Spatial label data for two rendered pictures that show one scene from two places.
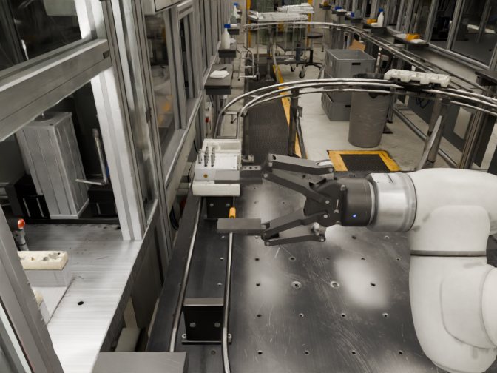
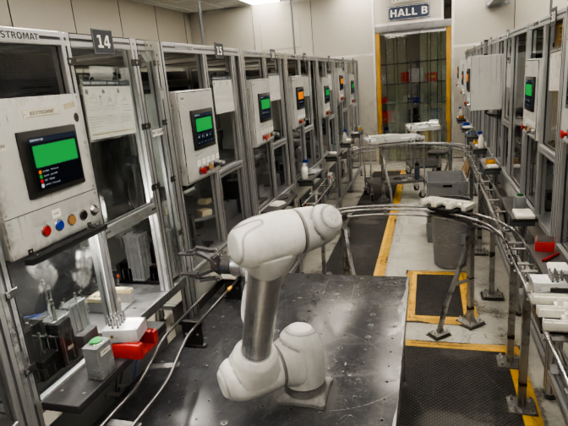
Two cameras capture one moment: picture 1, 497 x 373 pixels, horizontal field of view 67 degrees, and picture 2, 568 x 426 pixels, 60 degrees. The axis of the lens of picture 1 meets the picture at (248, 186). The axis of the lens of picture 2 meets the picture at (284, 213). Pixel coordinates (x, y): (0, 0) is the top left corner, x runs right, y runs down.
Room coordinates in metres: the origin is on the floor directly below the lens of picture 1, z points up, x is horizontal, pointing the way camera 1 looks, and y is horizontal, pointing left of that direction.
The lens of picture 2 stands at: (-1.19, -0.93, 1.82)
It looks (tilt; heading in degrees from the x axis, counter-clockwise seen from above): 15 degrees down; 17
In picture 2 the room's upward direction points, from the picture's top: 5 degrees counter-clockwise
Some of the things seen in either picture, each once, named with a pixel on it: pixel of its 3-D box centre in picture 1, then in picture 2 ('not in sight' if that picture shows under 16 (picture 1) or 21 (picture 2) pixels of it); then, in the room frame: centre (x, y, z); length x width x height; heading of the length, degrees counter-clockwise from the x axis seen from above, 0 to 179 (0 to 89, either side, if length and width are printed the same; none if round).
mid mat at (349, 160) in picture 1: (371, 175); (438, 294); (2.70, -1.00, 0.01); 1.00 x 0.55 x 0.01; 0
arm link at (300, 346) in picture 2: not in sight; (299, 353); (0.34, -0.48, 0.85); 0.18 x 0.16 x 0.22; 133
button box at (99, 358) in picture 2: not in sight; (96, 357); (0.02, 0.14, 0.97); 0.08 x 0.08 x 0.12; 0
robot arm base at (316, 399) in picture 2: not in sight; (306, 382); (0.36, -0.48, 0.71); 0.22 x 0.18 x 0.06; 0
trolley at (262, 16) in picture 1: (276, 44); (394, 164); (6.11, -0.44, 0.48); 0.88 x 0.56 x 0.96; 108
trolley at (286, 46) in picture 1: (294, 32); (423, 149); (7.38, -0.85, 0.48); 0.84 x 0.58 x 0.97; 8
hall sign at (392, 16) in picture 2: not in sight; (408, 12); (8.74, -0.58, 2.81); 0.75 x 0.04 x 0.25; 90
